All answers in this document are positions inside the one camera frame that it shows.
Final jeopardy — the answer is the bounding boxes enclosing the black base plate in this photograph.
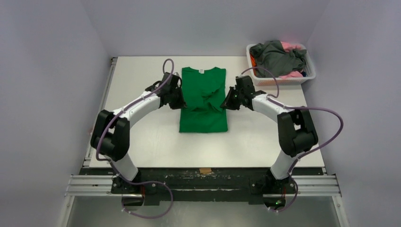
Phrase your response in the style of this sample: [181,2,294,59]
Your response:
[80,168,323,206]

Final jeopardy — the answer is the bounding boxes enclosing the pink t shirt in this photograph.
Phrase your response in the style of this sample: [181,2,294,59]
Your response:
[280,41,304,79]

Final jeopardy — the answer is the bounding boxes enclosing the brown tape piece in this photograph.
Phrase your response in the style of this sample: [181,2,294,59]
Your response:
[199,167,212,175]

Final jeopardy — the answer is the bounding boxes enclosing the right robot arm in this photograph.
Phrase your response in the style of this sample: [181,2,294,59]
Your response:
[220,76,318,192]

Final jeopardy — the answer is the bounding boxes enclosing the aluminium frame rail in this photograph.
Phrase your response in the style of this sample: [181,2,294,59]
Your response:
[58,174,350,227]

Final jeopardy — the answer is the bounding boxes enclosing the white laundry basket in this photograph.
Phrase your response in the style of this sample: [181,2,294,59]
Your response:
[245,43,316,86]

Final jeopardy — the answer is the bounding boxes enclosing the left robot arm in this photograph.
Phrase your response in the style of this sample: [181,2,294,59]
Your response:
[90,72,186,193]

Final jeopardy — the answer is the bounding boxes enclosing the orange t shirt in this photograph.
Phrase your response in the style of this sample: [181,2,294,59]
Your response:
[250,54,257,76]

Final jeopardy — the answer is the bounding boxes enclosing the grey t shirt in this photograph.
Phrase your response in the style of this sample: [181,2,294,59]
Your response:
[249,40,307,78]

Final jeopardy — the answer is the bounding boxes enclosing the green t shirt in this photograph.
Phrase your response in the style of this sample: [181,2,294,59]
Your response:
[179,67,228,133]

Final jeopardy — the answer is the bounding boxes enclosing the left side aluminium rail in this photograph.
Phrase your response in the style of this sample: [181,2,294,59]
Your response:
[83,57,118,168]

